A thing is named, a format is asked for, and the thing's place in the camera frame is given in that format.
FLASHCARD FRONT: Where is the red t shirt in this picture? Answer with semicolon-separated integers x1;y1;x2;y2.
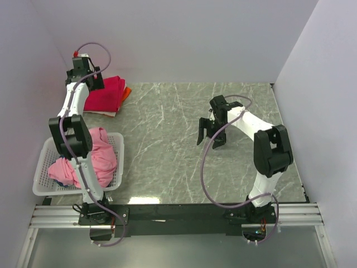
84;76;126;113

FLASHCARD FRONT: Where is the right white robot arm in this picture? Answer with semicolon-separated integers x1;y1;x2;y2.
197;95;293;223

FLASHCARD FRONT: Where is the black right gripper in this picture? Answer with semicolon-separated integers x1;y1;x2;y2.
196;117;228;149

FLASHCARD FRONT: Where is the pink t shirt in basket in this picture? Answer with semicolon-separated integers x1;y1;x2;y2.
47;127;117;188

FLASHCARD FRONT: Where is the white plastic basket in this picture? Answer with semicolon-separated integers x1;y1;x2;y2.
32;132;124;196

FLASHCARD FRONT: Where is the black base beam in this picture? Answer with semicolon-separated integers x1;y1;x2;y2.
78;204;276;241

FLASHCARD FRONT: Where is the folded cream t shirt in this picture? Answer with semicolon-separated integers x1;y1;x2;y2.
84;89;123;116

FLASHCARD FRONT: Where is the folded orange t shirt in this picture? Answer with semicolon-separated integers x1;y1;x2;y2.
109;87;132;117

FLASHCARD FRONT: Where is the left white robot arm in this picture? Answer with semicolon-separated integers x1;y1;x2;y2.
49;53;112;226

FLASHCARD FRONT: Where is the aluminium rail frame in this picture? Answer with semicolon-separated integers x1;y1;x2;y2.
16;200;337;267

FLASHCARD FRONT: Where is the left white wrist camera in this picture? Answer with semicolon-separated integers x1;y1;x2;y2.
73;51;90;60

